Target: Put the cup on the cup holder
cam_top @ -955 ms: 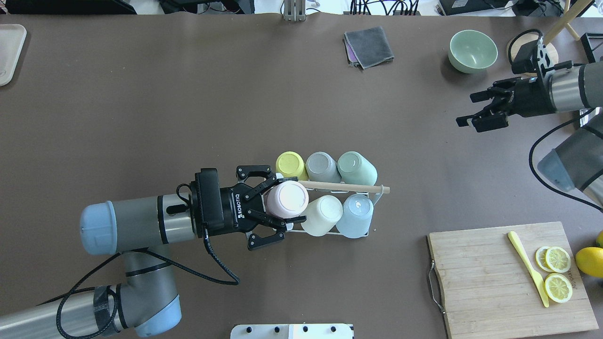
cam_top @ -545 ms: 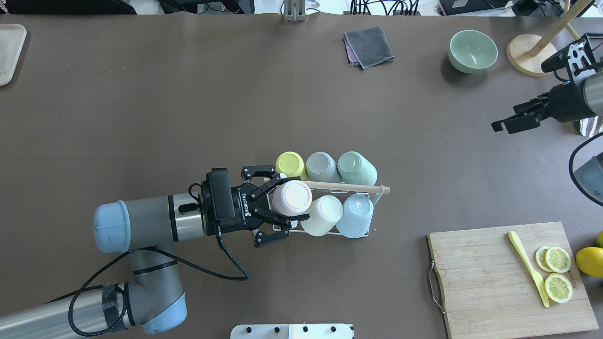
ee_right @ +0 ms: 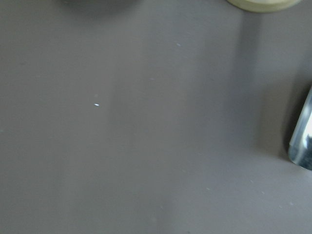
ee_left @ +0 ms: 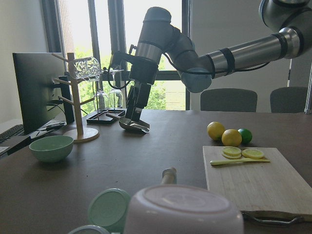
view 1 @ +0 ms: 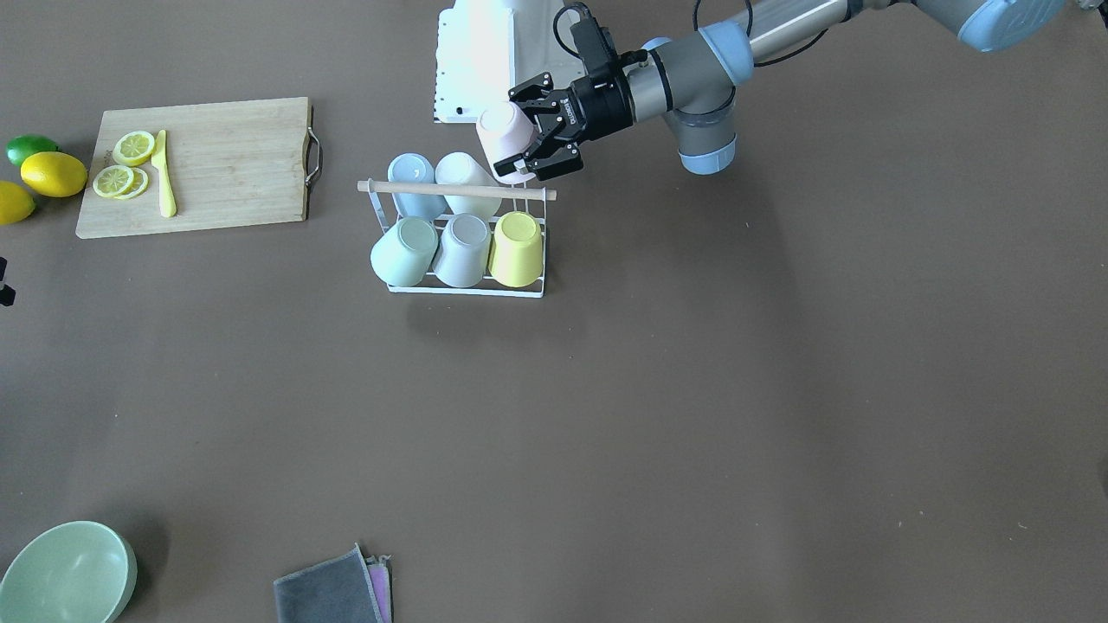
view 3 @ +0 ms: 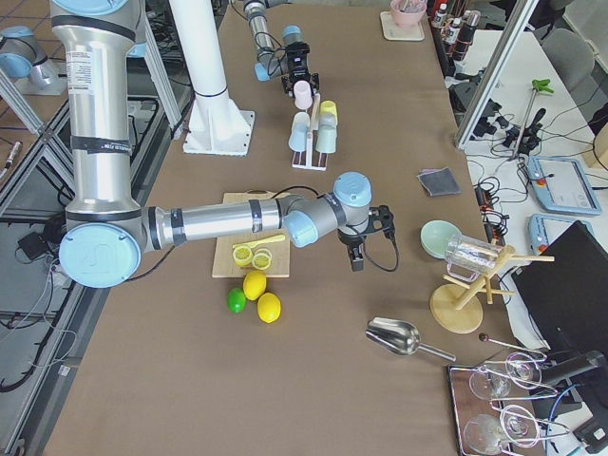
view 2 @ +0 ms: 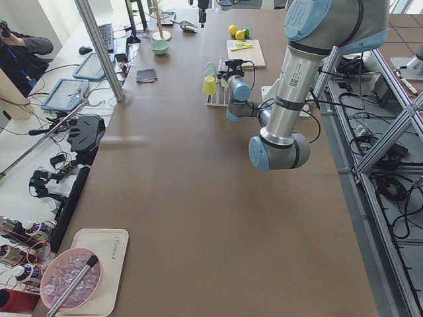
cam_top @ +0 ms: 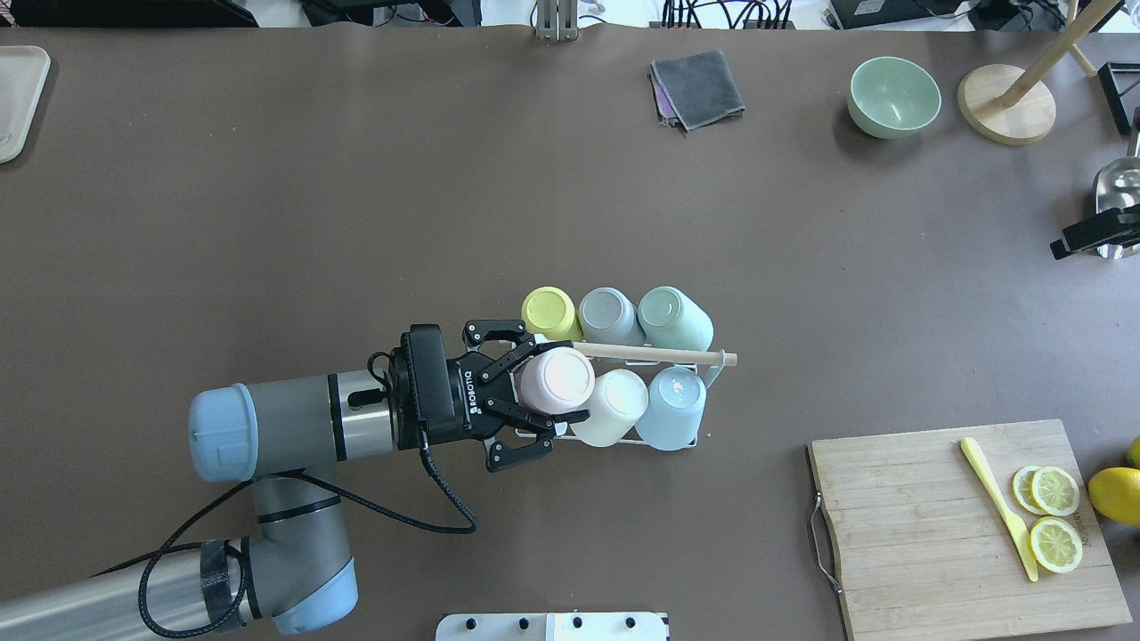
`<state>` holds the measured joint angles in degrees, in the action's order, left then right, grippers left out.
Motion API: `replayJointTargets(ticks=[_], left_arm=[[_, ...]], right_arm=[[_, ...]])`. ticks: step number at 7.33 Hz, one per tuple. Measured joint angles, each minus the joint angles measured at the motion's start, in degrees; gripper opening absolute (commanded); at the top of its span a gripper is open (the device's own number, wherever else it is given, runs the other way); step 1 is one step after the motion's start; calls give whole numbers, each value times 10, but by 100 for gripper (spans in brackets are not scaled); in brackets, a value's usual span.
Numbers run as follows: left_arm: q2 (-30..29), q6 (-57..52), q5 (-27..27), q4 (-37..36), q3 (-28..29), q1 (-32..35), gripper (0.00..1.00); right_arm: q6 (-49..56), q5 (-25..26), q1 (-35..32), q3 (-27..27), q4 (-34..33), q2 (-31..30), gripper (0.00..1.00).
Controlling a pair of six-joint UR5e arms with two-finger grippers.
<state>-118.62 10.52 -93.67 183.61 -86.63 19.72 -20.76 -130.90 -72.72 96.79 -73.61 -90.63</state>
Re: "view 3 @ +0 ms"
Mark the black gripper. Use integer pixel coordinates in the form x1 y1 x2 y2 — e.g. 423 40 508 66
338 205 394 272
281 63 319 98

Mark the pink plastic cup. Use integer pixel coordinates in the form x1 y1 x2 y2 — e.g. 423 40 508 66
293 80 314 110

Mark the green plastic cup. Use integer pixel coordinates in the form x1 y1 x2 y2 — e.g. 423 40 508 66
315 124 337 154

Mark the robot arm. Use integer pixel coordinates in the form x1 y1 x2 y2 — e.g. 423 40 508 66
49 1 400 289
243 1 319 109

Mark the yellow plastic cup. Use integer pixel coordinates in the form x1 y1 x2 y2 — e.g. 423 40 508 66
319 100 337 118

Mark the cream white plastic cup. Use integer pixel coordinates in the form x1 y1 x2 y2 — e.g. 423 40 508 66
292 111 311 129

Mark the grey plastic cup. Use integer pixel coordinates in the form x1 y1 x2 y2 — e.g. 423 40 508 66
318 112 337 130

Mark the light blue plastic cup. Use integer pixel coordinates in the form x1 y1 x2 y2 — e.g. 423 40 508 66
288 123 309 153

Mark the green ceramic bowl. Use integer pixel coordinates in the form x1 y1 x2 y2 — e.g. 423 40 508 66
420 219 462 259

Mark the metal scoop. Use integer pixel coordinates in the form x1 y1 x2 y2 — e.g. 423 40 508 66
365 316 456 362

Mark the lemon slice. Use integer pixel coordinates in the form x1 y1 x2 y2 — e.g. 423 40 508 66
232 247 254 267
251 248 273 271

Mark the whole yellow lemon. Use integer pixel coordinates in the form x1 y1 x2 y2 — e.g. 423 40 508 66
242 271 267 301
256 293 282 323

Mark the beige plastic tray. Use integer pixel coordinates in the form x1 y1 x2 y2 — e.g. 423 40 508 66
380 9 425 42

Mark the grey folded cloth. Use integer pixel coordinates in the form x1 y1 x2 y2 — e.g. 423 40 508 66
417 167 462 198

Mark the glass pitcher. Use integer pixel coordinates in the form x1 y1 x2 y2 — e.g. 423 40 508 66
445 234 503 282

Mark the pink bowl of ice cubes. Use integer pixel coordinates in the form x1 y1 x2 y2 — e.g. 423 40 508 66
389 0 427 27

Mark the green lime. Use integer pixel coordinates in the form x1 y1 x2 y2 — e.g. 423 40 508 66
227 288 248 314

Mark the wooden cutting board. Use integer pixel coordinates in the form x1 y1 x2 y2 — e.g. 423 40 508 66
211 191 292 279

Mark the wine glass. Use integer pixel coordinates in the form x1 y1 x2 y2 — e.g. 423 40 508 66
463 405 541 455
468 351 542 400

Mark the black laptop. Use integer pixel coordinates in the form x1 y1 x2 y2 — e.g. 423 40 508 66
511 221 607 353

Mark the blue teach pendant tablet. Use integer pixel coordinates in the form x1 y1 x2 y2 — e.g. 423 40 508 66
526 156 602 217

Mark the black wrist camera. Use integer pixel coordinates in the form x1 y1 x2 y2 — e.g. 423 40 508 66
286 41 310 66

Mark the white wire cup rack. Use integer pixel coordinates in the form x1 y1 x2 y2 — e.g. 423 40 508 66
292 94 332 171

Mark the aluminium frame post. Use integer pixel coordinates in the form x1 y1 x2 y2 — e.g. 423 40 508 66
454 0 539 151

